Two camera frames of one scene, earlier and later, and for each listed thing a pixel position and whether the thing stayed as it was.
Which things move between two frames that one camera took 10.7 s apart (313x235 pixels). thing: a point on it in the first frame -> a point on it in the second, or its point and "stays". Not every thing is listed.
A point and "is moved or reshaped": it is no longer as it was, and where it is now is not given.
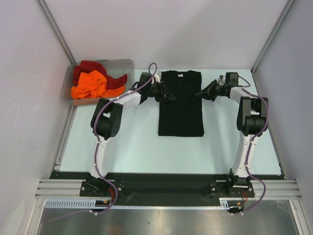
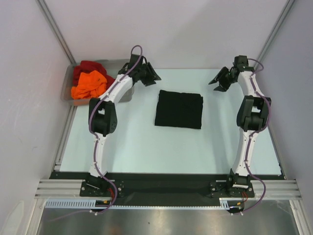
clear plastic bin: (114, 68) stays
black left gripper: (165, 95) -> (151, 74)
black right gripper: (213, 90) -> (226, 78)
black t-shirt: (183, 116) is moved or reshaped
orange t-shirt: (93, 84) stays
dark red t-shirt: (88, 66) stays
